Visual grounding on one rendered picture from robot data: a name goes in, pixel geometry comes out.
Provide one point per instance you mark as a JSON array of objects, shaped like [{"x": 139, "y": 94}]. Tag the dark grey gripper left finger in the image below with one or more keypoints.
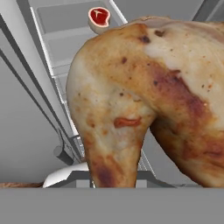
[{"x": 76, "y": 178}]

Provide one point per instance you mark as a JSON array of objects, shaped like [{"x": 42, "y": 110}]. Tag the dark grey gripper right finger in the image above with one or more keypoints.
[{"x": 145, "y": 179}]

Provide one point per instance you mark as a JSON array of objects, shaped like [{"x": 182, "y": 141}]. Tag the roasted chicken drumstick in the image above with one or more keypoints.
[{"x": 122, "y": 87}]

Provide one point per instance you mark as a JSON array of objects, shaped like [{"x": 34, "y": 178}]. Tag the grey fridge rack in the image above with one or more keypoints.
[{"x": 64, "y": 17}]

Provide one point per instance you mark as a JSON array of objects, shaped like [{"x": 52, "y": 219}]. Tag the white rounded object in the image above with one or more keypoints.
[{"x": 59, "y": 174}]

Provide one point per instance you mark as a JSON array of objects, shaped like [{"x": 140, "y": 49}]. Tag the raw red steak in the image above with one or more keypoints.
[{"x": 99, "y": 17}]

